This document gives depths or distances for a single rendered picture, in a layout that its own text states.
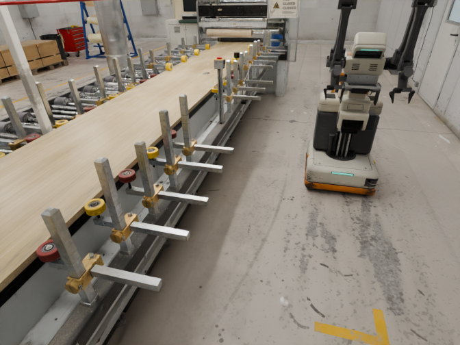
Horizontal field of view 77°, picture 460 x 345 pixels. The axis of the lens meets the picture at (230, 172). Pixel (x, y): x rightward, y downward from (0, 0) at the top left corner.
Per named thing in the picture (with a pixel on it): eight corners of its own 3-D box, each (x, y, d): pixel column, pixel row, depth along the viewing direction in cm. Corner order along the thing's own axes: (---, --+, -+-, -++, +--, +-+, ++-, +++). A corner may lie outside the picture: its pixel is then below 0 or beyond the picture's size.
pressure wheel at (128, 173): (121, 196, 144) (116, 176, 138) (124, 187, 151) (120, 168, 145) (137, 195, 145) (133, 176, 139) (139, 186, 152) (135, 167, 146)
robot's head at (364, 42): (351, 44, 222) (356, 30, 208) (381, 45, 218) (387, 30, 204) (350, 60, 219) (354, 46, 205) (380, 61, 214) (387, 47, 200)
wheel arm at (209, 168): (222, 171, 160) (222, 165, 158) (221, 174, 157) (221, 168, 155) (151, 163, 170) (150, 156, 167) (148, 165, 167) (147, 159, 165)
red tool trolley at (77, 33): (90, 53, 959) (83, 25, 916) (77, 57, 896) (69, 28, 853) (77, 53, 965) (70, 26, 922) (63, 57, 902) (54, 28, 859)
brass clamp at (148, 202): (165, 193, 150) (163, 185, 147) (152, 209, 139) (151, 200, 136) (154, 191, 151) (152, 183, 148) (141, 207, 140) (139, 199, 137)
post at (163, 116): (179, 187, 169) (168, 108, 144) (176, 191, 166) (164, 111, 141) (173, 187, 170) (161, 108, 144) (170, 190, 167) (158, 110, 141)
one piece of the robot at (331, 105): (311, 148, 317) (322, 70, 273) (363, 154, 305) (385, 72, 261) (310, 163, 290) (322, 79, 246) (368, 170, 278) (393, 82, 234)
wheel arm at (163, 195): (209, 203, 141) (209, 196, 139) (207, 207, 138) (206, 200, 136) (130, 192, 151) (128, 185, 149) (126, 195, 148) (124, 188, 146)
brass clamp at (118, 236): (140, 222, 128) (138, 214, 126) (123, 244, 117) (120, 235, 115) (128, 220, 130) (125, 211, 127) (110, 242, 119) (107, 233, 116)
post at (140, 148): (161, 222, 152) (144, 139, 126) (157, 227, 149) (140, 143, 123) (155, 222, 152) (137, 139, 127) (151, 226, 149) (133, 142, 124)
